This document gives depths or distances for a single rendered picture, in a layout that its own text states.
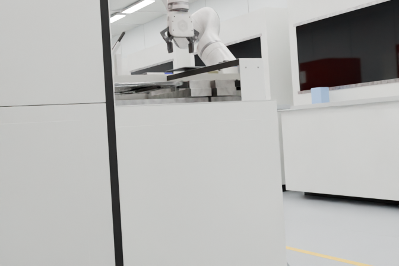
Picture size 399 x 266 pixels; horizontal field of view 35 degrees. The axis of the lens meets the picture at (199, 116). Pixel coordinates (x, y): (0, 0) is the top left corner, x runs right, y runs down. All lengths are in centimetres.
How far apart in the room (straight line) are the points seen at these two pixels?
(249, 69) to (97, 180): 74
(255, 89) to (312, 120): 393
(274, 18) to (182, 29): 459
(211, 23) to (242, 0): 627
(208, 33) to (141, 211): 118
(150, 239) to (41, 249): 41
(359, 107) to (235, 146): 360
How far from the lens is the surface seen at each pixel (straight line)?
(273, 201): 207
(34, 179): 154
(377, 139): 540
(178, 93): 227
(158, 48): 942
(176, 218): 190
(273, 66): 699
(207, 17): 288
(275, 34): 705
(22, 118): 154
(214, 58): 273
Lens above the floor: 74
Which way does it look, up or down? 1 degrees up
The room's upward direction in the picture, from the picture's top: 4 degrees counter-clockwise
